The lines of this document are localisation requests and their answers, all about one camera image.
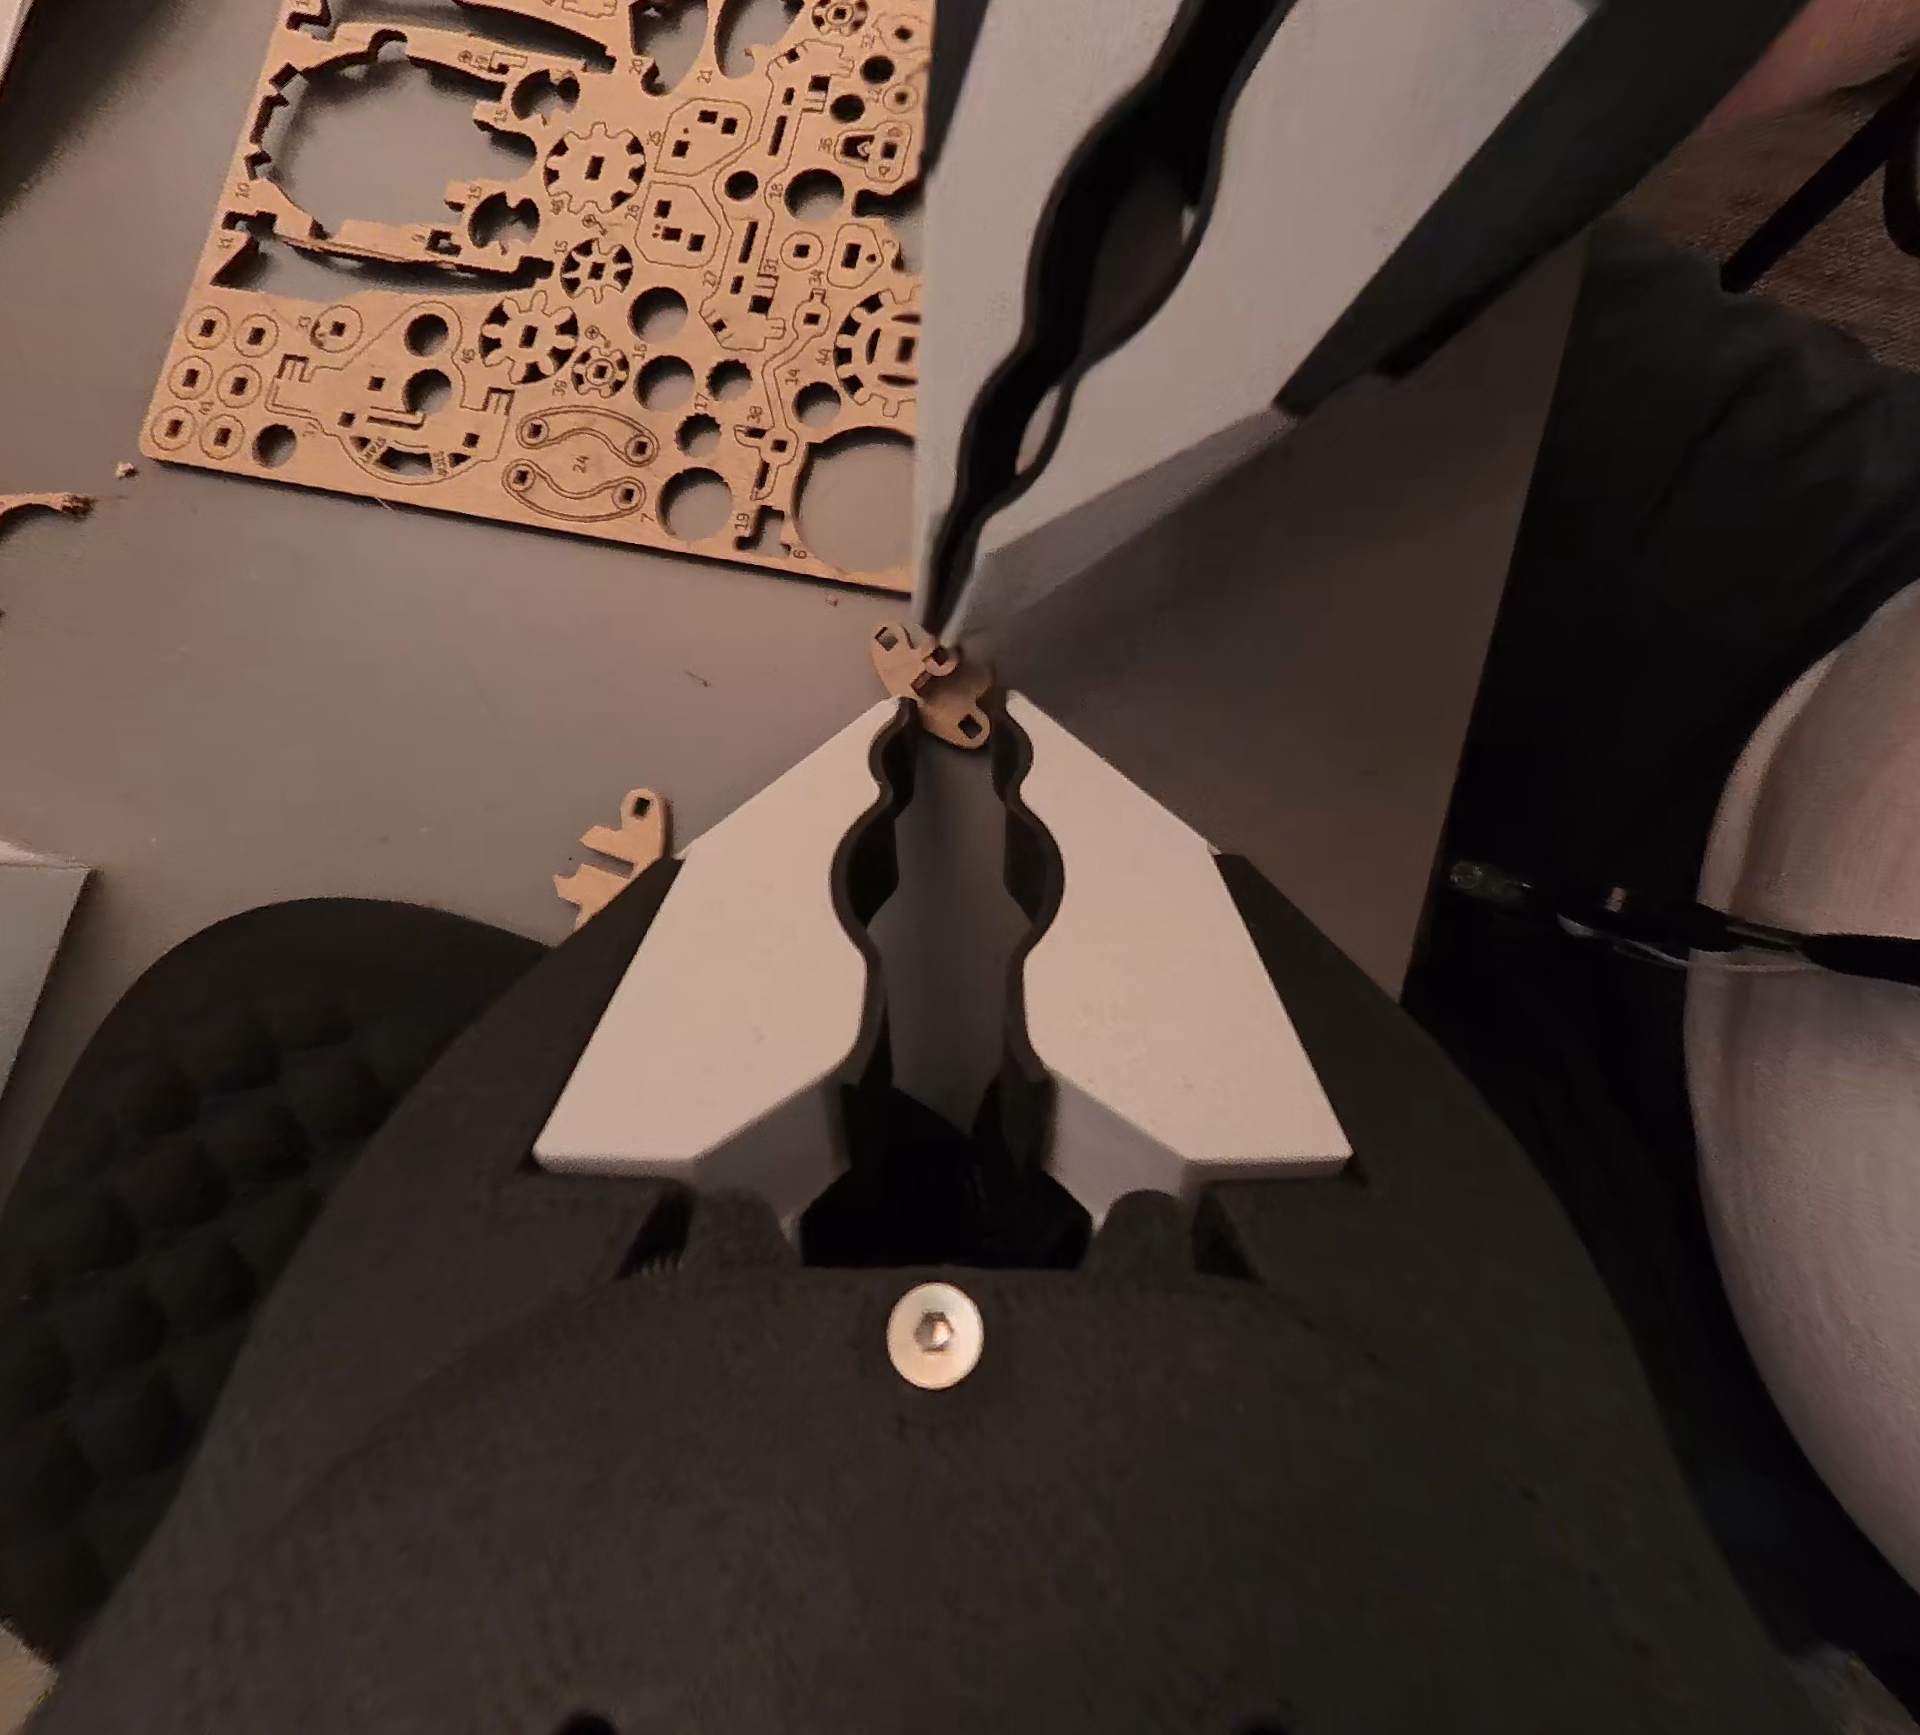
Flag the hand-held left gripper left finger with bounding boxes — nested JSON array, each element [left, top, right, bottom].
[[530, 698, 906, 1191]]

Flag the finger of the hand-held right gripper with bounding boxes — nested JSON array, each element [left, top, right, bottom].
[[932, 0, 1609, 660], [913, 0, 1224, 640]]

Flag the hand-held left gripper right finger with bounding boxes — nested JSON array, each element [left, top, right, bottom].
[[997, 692, 1357, 1203]]

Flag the small oval wooden part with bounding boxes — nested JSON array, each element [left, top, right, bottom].
[[913, 658, 1003, 754]]

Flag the small notched wooden part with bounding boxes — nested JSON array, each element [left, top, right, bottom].
[[870, 622, 962, 702]]

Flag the laser-cut wooden parts sheet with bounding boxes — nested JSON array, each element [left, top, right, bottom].
[[138, 0, 950, 600]]

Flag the wooden key-shaped part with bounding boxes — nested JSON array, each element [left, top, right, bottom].
[[553, 788, 673, 929]]

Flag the person's dark trousers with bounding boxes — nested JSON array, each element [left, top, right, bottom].
[[1403, 228, 1920, 1317]]

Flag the white box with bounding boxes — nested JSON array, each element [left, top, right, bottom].
[[0, 847, 97, 1107]]

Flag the black strap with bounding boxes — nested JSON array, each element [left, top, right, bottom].
[[1448, 859, 1920, 989]]

